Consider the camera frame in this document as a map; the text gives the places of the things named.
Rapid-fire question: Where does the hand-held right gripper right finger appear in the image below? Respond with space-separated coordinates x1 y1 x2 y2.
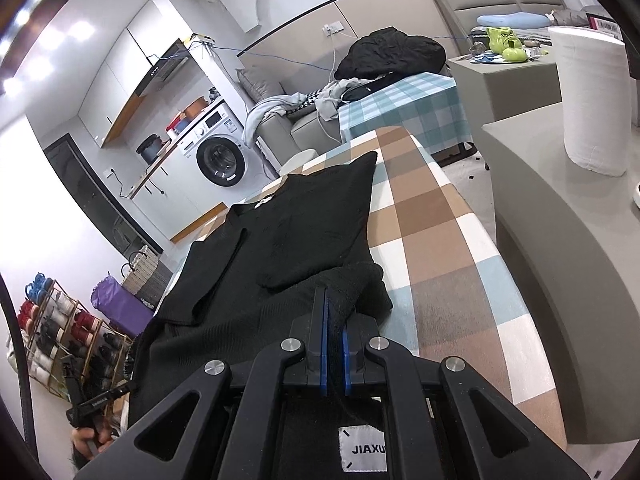
341 310 592 480

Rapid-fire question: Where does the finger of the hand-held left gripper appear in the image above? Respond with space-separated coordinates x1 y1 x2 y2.
102 380 140 405

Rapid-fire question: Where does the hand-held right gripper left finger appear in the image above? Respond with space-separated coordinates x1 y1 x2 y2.
75 287 331 480

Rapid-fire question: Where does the black knit sweater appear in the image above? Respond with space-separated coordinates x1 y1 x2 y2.
125 150 396 480

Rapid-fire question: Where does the person's left hand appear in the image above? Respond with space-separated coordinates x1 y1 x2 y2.
70 422 120 461

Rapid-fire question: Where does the purple bag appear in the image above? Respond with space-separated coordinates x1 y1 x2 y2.
90 274 156 338

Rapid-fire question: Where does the wooden shoe rack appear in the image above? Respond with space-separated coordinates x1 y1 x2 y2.
7 272 133 401

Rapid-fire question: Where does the wicker laundry basket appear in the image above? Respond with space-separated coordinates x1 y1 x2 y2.
121 245 173 306

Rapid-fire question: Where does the brown checked tablecloth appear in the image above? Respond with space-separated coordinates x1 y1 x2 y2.
170 125 569 453

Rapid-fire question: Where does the black door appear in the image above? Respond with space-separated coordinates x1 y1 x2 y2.
44 134 163 257

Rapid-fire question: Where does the white washing machine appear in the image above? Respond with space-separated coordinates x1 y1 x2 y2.
176 102 266 188

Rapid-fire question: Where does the grey sofa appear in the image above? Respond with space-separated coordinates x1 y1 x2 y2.
237 67 361 171

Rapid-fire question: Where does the grey curved counter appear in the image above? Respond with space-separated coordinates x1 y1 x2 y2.
481 102 640 446

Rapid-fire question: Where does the dark cooking pot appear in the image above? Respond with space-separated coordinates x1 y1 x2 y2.
136 134 164 165

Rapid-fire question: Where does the grey white hoodie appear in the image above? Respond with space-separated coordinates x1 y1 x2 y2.
243 94 301 147

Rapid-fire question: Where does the teal checked tablecloth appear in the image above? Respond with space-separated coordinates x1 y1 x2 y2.
339 72 473 166

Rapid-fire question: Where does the light grey garment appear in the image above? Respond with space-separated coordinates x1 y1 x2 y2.
315 79 362 121

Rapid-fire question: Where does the orange pot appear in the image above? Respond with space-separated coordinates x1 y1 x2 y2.
182 97 208 121

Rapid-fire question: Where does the black jacket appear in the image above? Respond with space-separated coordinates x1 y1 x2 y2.
334 26 447 81

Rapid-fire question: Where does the grey bedside cabinet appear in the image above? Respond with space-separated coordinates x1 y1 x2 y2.
446 47 563 126

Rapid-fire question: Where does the black range hood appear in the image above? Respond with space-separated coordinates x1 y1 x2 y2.
135 55 189 97

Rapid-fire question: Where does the white kitchen cabinet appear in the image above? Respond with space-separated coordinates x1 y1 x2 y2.
75 0 173 201

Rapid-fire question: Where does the white paper towel roll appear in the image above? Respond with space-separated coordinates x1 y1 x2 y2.
547 26 630 177

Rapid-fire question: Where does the green toy figure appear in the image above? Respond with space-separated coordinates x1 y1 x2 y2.
487 26 527 63

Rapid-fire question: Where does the blue pillow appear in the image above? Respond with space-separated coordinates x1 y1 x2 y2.
476 11 550 30

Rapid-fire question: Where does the grey quilt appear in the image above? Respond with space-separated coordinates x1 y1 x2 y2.
550 10 592 29

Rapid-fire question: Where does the pink black box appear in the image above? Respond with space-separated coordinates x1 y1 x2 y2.
585 7 627 41

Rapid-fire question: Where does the black cable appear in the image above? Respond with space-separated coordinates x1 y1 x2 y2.
0 277 38 461

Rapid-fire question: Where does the white charging cable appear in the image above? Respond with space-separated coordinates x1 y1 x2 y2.
327 30 342 80

